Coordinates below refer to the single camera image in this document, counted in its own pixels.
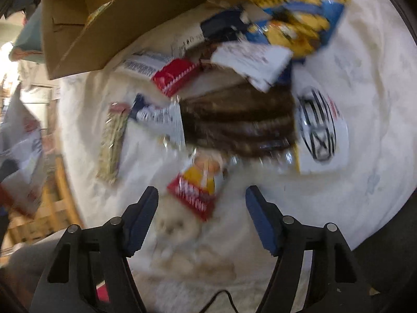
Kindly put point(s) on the white blue foil packet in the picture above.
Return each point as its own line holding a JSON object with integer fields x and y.
{"x": 156, "y": 114}

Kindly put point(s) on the green nut packet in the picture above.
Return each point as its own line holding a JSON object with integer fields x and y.
{"x": 112, "y": 143}

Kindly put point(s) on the navy snack packet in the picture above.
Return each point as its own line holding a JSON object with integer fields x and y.
{"x": 221, "y": 24}

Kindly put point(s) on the white bag black print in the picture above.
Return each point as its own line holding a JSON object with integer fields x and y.
{"x": 321, "y": 127}

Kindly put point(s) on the brown cardboard box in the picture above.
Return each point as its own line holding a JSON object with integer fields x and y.
{"x": 81, "y": 45}

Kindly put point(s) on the white barcode packet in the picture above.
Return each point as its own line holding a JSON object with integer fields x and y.
{"x": 187, "y": 44}

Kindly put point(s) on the blue striped white packet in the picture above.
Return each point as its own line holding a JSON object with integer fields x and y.
{"x": 143, "y": 63}

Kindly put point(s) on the red yellow snack packet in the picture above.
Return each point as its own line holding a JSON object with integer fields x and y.
{"x": 195, "y": 192}

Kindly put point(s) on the white printed snack packet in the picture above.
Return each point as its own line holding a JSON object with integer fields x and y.
{"x": 251, "y": 60}

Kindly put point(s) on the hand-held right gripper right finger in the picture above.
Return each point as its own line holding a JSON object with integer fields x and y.
{"x": 262, "y": 221}

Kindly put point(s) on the wooden frame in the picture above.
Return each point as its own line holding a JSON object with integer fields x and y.
{"x": 62, "y": 182}

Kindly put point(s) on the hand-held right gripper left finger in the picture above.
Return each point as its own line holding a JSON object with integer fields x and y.
{"x": 143, "y": 221}

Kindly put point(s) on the white plastic bag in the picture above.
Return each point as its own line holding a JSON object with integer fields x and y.
{"x": 22, "y": 156}

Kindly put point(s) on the clear vacuum pack brown meat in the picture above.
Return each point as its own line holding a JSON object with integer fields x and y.
{"x": 237, "y": 120}

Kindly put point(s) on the teal pillow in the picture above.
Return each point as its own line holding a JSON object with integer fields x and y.
{"x": 27, "y": 36}

